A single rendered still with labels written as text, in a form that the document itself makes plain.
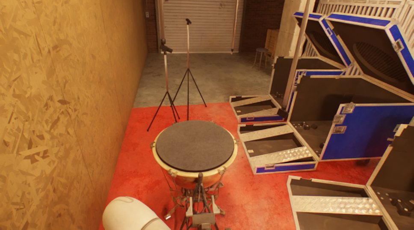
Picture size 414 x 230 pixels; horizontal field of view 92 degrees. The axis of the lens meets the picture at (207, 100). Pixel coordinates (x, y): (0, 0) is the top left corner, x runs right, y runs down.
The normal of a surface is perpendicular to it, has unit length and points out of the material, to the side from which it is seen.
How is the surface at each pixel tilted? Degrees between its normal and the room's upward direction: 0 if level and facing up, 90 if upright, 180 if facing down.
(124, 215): 15
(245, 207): 0
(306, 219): 1
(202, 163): 0
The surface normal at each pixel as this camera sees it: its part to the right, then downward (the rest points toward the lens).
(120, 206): -0.15, -0.89
